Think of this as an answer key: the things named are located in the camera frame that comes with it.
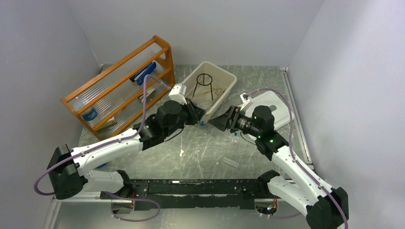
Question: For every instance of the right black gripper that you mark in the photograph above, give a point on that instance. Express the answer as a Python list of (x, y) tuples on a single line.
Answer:
[(228, 120)]

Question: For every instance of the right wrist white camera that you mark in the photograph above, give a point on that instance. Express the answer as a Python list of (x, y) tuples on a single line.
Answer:
[(247, 101)]

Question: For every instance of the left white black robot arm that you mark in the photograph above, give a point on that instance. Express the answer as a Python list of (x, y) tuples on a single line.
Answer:
[(72, 170)]

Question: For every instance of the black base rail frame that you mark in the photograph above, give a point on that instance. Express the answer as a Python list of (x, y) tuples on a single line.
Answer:
[(142, 195)]

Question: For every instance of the tan rubber tubing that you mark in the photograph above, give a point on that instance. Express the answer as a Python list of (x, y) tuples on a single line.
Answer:
[(206, 93)]

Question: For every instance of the metal crucible tongs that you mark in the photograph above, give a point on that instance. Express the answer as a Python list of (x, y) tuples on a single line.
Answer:
[(215, 94)]

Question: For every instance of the orange wooden shelf rack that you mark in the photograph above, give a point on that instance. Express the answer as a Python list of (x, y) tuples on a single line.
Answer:
[(112, 94)]

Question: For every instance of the wrist white camera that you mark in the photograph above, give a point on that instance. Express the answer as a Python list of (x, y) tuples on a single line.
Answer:
[(247, 101), (177, 93)]

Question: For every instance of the grey white device on shelf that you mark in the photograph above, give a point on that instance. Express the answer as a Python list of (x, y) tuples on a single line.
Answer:
[(149, 94)]

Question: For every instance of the blue stapler on shelf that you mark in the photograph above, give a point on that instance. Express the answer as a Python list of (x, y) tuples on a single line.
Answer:
[(139, 76)]

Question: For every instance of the small white box on shelf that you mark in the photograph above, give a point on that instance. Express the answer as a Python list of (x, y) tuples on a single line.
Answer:
[(109, 122)]

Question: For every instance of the black wire tripod stand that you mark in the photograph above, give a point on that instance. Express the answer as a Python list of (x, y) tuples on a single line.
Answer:
[(200, 80)]

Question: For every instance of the clear test tube rack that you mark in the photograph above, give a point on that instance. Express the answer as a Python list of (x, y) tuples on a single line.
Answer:
[(230, 162)]

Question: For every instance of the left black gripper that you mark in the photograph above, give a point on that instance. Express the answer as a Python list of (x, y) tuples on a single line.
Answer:
[(196, 113)]

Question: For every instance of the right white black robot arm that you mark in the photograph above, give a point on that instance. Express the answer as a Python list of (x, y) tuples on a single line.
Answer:
[(323, 206)]

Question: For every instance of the white plastic packet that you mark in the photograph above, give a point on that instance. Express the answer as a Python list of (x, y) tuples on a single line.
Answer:
[(203, 103)]

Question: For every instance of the blue white roll on shelf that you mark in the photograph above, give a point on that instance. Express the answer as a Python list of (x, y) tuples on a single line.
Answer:
[(89, 114)]

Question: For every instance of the yellow blue block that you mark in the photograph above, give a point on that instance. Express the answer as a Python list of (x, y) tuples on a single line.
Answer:
[(102, 165)]

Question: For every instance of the white bin lid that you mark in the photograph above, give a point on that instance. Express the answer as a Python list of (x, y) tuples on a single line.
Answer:
[(276, 105)]

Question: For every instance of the beige plastic bin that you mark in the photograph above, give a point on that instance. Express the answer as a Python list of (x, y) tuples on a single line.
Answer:
[(221, 79)]

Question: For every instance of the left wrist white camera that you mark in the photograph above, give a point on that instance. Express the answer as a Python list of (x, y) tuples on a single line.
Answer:
[(177, 93)]

